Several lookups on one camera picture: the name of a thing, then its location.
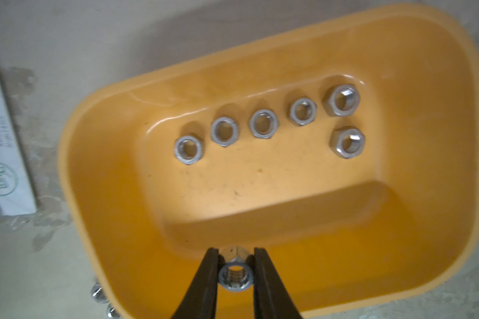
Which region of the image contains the yellow plastic storage box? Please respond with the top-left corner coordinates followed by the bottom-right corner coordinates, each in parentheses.
top-left (59, 3), bottom-right (479, 318)

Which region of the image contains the small steel nut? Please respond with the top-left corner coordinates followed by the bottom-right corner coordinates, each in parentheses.
top-left (174, 135), bottom-right (204, 165)

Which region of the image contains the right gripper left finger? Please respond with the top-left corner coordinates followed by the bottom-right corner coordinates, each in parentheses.
top-left (172, 248), bottom-right (220, 319)

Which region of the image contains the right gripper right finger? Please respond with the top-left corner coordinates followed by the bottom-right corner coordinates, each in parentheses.
top-left (254, 248), bottom-right (302, 319)

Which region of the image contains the steel nut floor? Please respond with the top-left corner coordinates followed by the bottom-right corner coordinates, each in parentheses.
top-left (323, 84), bottom-right (361, 117)
top-left (329, 126), bottom-right (366, 160)

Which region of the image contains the steel cap nut row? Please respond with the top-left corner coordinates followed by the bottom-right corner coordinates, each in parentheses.
top-left (90, 283), bottom-right (109, 304)
top-left (249, 109), bottom-right (279, 139)
top-left (289, 98), bottom-right (317, 126)
top-left (106, 304), bottom-right (122, 319)
top-left (218, 246), bottom-right (254, 292)

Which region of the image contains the white ruler package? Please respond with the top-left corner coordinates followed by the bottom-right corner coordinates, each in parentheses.
top-left (0, 85), bottom-right (37, 216)

